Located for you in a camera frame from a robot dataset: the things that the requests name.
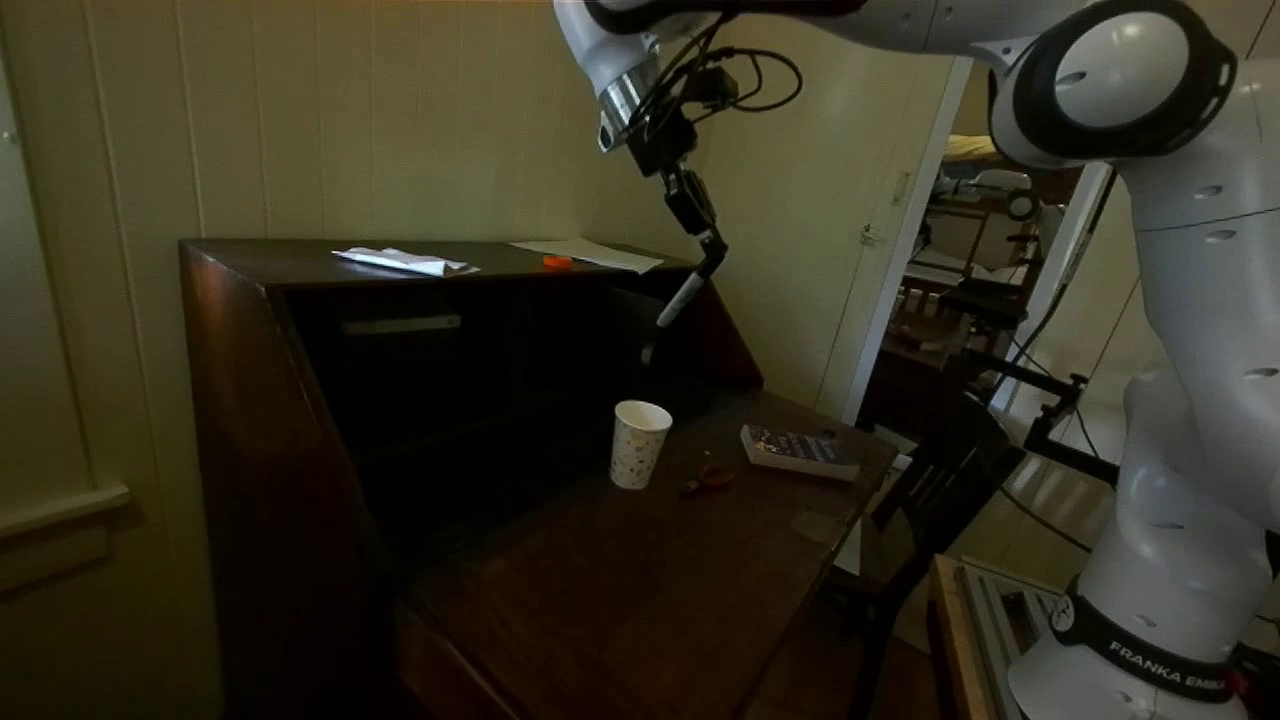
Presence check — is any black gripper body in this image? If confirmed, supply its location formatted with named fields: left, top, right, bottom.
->
left=637, top=110, right=733, bottom=252

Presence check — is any black and white marker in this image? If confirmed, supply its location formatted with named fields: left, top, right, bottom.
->
left=637, top=263, right=711, bottom=372

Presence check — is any white paper cup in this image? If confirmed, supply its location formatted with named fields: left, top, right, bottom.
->
left=610, top=397, right=677, bottom=495

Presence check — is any single white paper sheet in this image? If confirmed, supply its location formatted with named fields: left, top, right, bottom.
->
left=512, top=234, right=667, bottom=278

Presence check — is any white door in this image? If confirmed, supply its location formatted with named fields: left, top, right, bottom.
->
left=692, top=53, right=977, bottom=428

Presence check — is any dark paperback book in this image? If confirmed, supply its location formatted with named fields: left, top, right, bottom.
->
left=738, top=421, right=870, bottom=489

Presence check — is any small red object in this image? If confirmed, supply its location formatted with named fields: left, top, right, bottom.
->
left=679, top=459, right=742, bottom=500

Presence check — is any white paper stack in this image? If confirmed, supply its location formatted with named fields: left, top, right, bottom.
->
left=330, top=244, right=482, bottom=278

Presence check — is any dark wooden secretary desk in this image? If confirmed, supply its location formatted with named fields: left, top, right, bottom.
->
left=176, top=234, right=899, bottom=720

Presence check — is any dark wooden chair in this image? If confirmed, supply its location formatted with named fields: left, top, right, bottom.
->
left=817, top=397, right=1030, bottom=720

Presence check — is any black metal stand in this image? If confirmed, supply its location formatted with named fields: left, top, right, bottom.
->
left=977, top=347, right=1124, bottom=489

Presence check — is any light wooden robot table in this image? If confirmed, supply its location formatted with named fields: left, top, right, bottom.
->
left=929, top=550, right=1005, bottom=720

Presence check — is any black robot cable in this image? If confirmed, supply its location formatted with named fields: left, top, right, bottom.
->
left=653, top=14, right=808, bottom=134

